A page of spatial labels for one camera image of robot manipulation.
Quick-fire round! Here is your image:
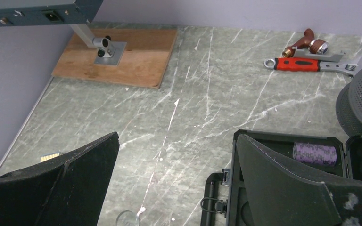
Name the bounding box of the clear round dealer button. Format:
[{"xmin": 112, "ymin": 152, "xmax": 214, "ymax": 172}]
[{"xmin": 115, "ymin": 210, "xmax": 140, "ymax": 226}]

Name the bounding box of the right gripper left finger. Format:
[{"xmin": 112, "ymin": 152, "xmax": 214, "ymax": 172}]
[{"xmin": 0, "ymin": 132, "xmax": 119, "ymax": 226}]

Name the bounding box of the grey metal stand bracket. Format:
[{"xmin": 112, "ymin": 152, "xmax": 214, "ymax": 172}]
[{"xmin": 69, "ymin": 24, "xmax": 127, "ymax": 66}]

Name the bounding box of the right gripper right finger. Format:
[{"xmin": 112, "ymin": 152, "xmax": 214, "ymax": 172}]
[{"xmin": 236, "ymin": 135, "xmax": 362, "ymax": 226}]

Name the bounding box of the black poker set case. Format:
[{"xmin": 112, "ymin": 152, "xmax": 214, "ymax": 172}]
[{"xmin": 200, "ymin": 130, "xmax": 362, "ymax": 226}]

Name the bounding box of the grey filament spool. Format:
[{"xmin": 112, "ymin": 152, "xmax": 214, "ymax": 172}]
[{"xmin": 335, "ymin": 60, "xmax": 362, "ymax": 137}]

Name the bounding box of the brown hose nozzle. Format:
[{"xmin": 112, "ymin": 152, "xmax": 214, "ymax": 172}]
[{"xmin": 282, "ymin": 28, "xmax": 329, "ymax": 58}]

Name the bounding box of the purple poker chip stack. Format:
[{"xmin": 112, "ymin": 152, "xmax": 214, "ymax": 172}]
[{"xmin": 292, "ymin": 143, "xmax": 337, "ymax": 166}]

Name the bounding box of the dark green rack device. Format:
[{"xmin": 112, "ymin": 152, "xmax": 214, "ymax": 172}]
[{"xmin": 0, "ymin": 0, "xmax": 103, "ymax": 27}]

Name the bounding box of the wooden base board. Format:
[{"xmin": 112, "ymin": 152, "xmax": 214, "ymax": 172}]
[{"xmin": 52, "ymin": 29, "xmax": 177, "ymax": 89}]

